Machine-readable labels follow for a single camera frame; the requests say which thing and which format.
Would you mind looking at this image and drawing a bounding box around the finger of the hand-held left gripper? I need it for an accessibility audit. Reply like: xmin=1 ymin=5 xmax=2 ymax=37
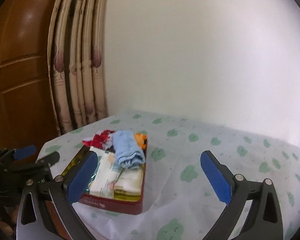
xmin=11 ymin=151 xmax=60 ymax=173
xmin=0 ymin=144 xmax=37 ymax=165

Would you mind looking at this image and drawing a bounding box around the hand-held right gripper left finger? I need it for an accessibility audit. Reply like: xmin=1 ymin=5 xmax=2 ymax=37
xmin=16 ymin=152 xmax=98 ymax=240

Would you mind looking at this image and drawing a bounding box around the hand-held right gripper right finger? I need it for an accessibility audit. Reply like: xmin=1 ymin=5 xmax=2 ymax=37
xmin=200 ymin=150 xmax=283 ymax=240

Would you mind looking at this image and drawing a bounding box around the gold and red tin box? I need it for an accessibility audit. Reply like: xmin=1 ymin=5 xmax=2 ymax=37
xmin=61 ymin=130 xmax=149 ymax=215

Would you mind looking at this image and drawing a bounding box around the red cloth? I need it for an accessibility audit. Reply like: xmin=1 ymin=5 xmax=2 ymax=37
xmin=82 ymin=129 xmax=115 ymax=150

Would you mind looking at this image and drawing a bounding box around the light blue towel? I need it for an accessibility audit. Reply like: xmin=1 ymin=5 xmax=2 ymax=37
xmin=107 ymin=129 xmax=146 ymax=169

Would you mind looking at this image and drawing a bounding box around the orange sock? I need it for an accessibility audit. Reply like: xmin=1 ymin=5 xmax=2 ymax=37
xmin=134 ymin=132 xmax=148 ymax=148

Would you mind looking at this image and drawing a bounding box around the green print bed sheet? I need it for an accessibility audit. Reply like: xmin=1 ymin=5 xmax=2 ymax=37
xmin=37 ymin=109 xmax=300 ymax=240

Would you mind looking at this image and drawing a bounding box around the beige patterned curtain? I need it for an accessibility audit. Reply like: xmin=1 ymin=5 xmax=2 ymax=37
xmin=47 ymin=0 xmax=110 ymax=135

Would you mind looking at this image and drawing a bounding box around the brown wooden door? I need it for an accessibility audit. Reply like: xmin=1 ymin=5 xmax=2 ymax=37
xmin=0 ymin=0 xmax=63 ymax=155

